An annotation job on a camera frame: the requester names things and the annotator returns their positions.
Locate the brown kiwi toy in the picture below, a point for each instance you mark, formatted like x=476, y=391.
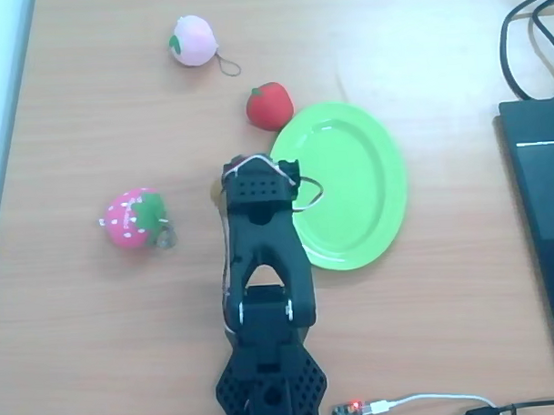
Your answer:
x=216, y=191

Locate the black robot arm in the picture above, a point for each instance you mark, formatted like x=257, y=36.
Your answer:
x=264, y=244

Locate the green oval plate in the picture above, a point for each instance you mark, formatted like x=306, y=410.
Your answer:
x=349, y=177

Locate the red tomato toy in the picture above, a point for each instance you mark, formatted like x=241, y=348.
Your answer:
x=271, y=105

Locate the pink strawberry toy with bell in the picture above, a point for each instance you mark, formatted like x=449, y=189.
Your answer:
x=127, y=217

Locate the circuit board with red LED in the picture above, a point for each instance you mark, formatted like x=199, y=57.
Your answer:
x=348, y=412

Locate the black laptop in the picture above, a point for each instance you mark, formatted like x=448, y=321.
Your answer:
x=545, y=184

